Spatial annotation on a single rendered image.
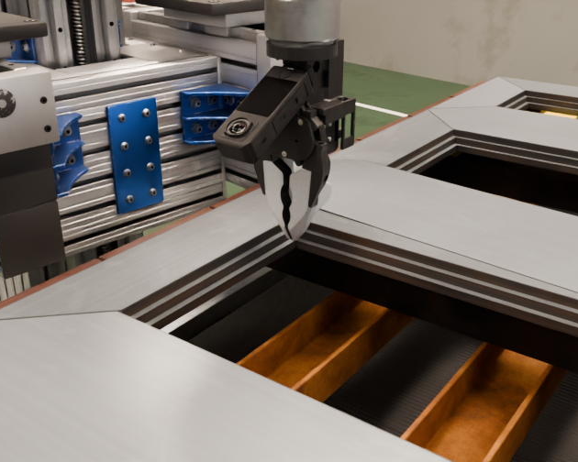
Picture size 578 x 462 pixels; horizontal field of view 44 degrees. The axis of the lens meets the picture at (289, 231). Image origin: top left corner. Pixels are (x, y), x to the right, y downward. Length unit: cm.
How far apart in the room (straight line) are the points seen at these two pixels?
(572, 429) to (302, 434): 59
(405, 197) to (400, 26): 483
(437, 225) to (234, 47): 53
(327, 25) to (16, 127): 42
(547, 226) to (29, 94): 63
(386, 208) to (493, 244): 14
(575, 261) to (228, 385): 40
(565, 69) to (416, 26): 121
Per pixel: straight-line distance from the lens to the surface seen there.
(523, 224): 85
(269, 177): 76
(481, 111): 132
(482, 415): 81
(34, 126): 94
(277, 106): 68
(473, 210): 88
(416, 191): 92
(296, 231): 77
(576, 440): 102
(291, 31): 70
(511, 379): 87
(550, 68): 507
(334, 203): 87
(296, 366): 86
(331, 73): 75
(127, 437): 52
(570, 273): 76
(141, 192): 119
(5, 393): 58
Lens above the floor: 118
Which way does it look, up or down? 24 degrees down
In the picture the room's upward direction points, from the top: straight up
